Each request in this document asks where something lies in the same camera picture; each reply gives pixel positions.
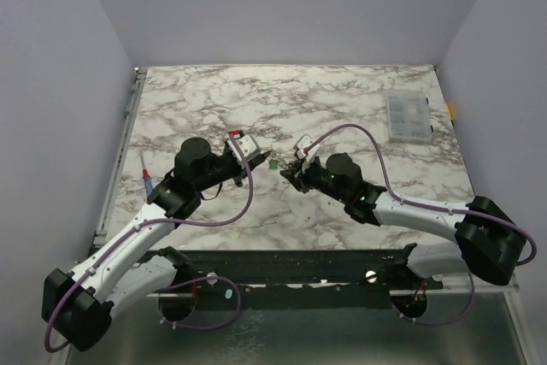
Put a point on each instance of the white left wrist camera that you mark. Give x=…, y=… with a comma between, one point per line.
x=242, y=146

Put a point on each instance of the blue red screwdriver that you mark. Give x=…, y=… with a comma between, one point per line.
x=148, y=186

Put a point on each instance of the clear plastic organizer box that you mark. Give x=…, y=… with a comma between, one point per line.
x=408, y=116

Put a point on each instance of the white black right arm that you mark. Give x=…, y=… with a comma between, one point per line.
x=478, y=236

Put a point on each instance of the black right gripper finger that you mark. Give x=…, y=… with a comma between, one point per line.
x=296, y=166
x=290, y=177

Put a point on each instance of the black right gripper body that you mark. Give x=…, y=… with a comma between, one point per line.
x=300, y=173

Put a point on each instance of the green key tag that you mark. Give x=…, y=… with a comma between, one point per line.
x=272, y=163

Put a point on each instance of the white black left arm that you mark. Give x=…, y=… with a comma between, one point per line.
x=80, y=304

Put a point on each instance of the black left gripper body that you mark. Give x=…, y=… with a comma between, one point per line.
x=237, y=171

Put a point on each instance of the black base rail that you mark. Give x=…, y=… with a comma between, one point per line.
x=302, y=279

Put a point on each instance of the aluminium side rail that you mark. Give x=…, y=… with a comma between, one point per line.
x=130, y=113

